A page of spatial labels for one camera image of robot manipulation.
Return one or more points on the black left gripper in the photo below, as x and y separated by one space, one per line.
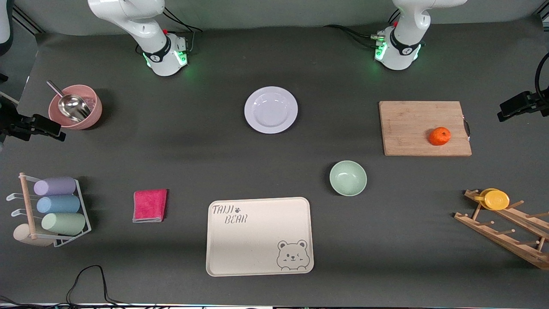
533 101

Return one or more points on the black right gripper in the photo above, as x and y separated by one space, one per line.
15 121

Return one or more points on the orange fruit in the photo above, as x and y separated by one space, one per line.
439 136

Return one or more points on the white round plate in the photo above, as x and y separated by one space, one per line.
271 110

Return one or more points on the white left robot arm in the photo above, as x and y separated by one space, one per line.
401 47

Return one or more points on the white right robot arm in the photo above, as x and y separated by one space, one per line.
150 38

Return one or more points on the metal scoop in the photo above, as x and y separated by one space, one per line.
73 107

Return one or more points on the pink bowl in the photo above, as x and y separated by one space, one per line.
92 116

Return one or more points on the purple cup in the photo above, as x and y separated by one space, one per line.
55 186

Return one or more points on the blue cup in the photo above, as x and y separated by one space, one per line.
60 204

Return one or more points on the yellow mug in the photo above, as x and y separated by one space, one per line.
496 200

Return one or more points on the green cup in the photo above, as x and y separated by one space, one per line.
64 223

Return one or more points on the wooden cutting board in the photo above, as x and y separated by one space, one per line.
407 128

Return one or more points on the beige cup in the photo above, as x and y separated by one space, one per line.
23 236

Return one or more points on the pink folded cloth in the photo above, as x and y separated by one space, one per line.
150 206

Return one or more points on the wooden peg drying rack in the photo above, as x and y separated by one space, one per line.
506 240

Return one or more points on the light green bowl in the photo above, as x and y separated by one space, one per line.
348 178

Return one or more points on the dark grey table mat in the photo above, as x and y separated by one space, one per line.
274 171

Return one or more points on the beige bear print tray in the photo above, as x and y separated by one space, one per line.
257 240

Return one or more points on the black metal rail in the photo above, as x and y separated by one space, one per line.
28 21

